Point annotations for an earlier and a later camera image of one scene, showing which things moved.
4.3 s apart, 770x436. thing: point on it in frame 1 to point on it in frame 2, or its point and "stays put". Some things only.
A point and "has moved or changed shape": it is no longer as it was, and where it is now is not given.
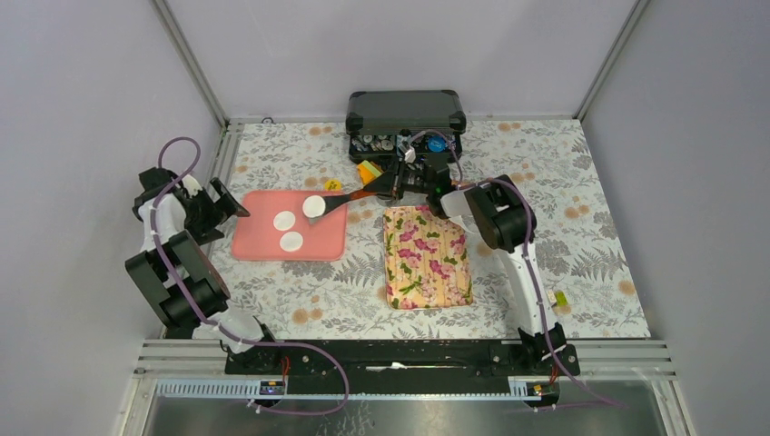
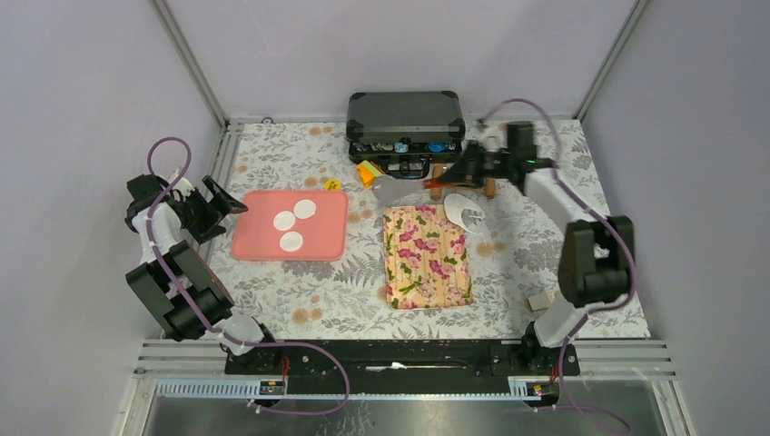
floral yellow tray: [427, 260] stays put
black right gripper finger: [382, 185] to [469, 169]
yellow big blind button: [332, 185] stays put
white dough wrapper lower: [291, 242] stays put
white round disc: [313, 206] has moved or changed shape
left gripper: [223, 206] stays put
